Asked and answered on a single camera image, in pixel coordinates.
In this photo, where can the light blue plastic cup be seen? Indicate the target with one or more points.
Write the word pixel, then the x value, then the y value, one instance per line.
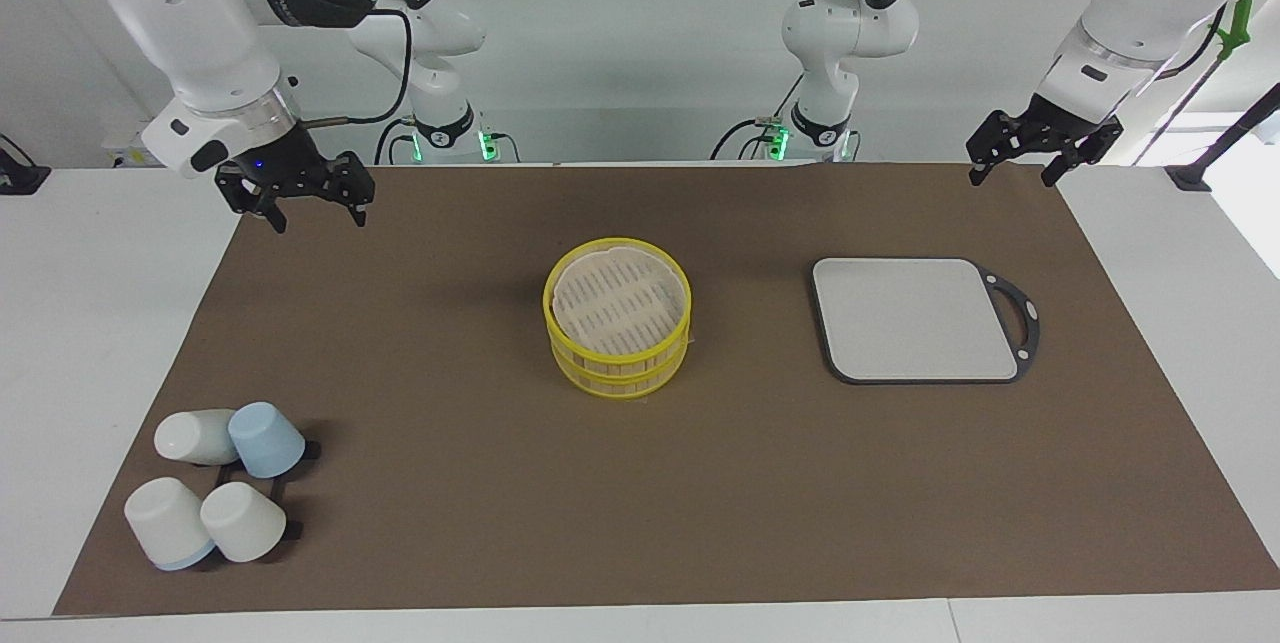
pixel 265 438

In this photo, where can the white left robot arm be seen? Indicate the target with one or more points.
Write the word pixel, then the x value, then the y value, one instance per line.
pixel 850 23

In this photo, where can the white plastic cup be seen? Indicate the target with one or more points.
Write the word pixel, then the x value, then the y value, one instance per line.
pixel 242 521
pixel 165 523
pixel 190 435

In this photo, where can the thin rod with green clip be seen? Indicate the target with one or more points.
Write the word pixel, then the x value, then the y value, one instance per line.
pixel 1240 23

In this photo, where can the yellow bamboo steamer basket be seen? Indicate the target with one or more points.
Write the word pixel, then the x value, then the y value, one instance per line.
pixel 620 381

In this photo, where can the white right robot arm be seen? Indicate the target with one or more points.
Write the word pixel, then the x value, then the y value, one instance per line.
pixel 190 23

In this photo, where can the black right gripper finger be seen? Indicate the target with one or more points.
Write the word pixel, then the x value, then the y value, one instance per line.
pixel 358 185
pixel 258 198

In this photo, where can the brown table mat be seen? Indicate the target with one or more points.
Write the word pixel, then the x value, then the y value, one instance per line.
pixel 450 483

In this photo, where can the grey cutting board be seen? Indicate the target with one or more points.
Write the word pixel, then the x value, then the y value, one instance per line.
pixel 900 333

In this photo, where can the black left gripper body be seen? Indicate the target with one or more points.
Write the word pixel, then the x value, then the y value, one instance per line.
pixel 1050 131

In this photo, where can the white background box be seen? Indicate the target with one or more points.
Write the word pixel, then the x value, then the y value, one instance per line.
pixel 130 151

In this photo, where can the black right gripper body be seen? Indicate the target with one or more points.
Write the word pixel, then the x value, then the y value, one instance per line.
pixel 285 163

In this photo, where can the black clamp mount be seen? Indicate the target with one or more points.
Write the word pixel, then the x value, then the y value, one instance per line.
pixel 20 178

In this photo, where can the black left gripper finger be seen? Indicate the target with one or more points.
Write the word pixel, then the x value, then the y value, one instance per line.
pixel 1088 143
pixel 992 141

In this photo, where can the black camera stand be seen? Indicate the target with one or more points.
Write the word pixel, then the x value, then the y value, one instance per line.
pixel 1188 178

